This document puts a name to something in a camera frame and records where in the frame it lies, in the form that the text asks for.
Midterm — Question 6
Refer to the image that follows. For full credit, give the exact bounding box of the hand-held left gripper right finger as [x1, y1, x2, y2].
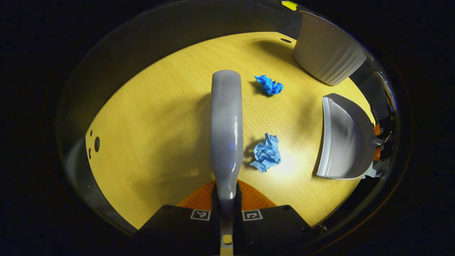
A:
[235, 180, 313, 256]

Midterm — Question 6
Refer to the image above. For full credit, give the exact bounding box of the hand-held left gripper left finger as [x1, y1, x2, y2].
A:
[137, 180, 219, 256]

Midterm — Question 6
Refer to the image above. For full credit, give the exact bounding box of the grey dustpan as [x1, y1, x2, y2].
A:
[313, 93, 385, 180]

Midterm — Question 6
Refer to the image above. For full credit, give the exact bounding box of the light blue paper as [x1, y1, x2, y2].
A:
[250, 133, 282, 173]

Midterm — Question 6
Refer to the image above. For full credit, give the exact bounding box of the white ribbed garbage bin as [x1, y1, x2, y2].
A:
[292, 11, 368, 86]

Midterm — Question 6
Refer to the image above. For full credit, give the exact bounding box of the small grey broom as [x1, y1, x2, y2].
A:
[210, 70, 244, 256]

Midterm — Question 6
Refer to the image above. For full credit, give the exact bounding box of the dark blue paper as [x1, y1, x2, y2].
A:
[255, 74, 284, 96]

